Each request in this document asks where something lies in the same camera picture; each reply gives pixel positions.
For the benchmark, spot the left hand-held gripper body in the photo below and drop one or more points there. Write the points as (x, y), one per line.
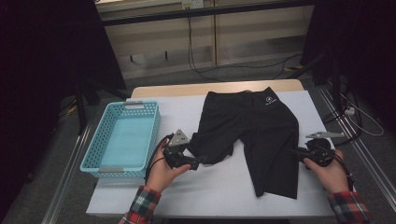
(179, 139)

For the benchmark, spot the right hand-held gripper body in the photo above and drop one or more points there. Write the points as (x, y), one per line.
(320, 151)

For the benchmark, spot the black shorts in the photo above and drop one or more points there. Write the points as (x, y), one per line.
(258, 130)

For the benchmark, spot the light blue plastic basket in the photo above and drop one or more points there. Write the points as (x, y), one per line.
(124, 143)

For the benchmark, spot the person's right hand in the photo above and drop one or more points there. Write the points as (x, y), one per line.
(334, 177)

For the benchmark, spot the person's left hand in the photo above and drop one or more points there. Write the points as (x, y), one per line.
(162, 177)

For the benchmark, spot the white power plug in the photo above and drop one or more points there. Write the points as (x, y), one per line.
(349, 111)

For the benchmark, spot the light wooden table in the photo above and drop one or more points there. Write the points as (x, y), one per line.
(171, 89)

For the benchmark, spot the black stand legs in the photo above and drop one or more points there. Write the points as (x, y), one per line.
(335, 81)
(81, 112)

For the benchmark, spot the black curtain with stand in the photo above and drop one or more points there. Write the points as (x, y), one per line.
(358, 46)

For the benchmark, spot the beige cabinet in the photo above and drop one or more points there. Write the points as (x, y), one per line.
(249, 40)

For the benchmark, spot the black horizontal bar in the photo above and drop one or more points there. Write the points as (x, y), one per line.
(202, 12)

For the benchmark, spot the large black curtain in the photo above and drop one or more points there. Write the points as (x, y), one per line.
(46, 62)

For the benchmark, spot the metal floor rail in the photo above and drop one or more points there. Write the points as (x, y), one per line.
(65, 177)
(367, 158)

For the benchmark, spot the white wall socket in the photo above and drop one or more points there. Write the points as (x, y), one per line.
(193, 3)

